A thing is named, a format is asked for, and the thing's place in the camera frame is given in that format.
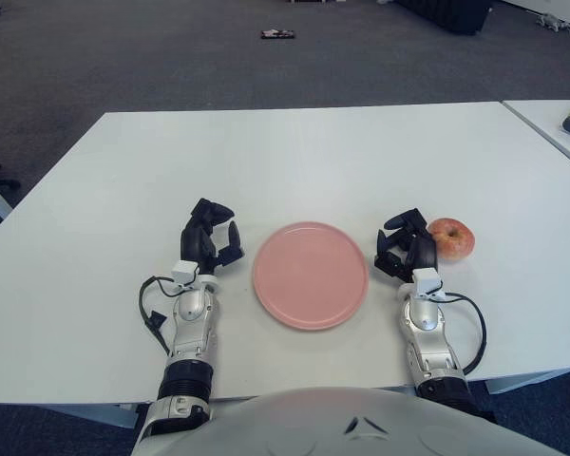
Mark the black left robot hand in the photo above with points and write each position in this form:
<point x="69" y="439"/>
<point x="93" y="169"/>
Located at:
<point x="197" y="242"/>

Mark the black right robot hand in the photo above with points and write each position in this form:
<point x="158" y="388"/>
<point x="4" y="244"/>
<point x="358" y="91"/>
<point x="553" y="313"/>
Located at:
<point x="423" y="252"/>

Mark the red yellow apple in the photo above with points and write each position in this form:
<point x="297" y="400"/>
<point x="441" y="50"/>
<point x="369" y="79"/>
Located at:
<point x="456" y="243"/>

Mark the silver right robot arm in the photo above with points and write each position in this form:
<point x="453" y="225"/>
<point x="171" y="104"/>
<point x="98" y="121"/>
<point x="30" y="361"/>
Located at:
<point x="425" y="313"/>

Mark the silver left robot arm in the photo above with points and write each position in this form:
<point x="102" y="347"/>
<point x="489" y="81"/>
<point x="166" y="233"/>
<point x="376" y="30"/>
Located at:
<point x="190" y="311"/>

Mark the pink round plate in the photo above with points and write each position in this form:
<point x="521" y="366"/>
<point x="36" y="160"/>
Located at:
<point x="310" y="275"/>

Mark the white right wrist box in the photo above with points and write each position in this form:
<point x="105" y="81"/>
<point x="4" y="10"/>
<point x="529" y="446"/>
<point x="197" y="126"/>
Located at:
<point x="427" y="282"/>

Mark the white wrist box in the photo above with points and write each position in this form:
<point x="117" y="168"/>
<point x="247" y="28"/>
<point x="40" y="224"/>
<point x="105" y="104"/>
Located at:
<point x="427" y="282"/>
<point x="184" y="271"/>

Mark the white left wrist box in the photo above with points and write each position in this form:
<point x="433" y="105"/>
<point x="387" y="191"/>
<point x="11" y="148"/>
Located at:
<point x="184" y="271"/>

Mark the white side table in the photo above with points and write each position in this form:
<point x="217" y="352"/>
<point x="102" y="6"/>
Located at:
<point x="541" y="119"/>

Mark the grey robot torso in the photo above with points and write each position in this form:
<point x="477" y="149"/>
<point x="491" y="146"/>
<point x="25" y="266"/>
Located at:
<point x="313" y="423"/>

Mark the small dark floor object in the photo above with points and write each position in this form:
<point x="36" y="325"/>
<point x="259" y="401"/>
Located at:
<point x="278" y="34"/>

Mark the large black case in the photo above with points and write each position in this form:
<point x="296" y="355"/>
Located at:
<point x="451" y="14"/>

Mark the small grey robot toy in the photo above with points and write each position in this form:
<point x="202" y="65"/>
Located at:
<point x="553" y="21"/>

